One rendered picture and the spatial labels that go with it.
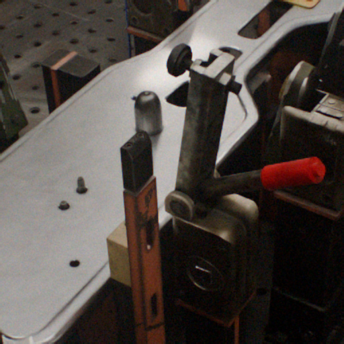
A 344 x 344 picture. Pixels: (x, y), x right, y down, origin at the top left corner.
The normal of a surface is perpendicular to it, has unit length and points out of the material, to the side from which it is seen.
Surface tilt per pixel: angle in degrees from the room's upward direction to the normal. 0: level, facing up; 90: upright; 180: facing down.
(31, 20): 0
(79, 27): 0
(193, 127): 90
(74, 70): 0
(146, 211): 90
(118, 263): 90
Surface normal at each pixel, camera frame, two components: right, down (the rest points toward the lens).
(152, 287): 0.84, 0.34
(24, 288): -0.04, -0.76
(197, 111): -0.54, 0.56
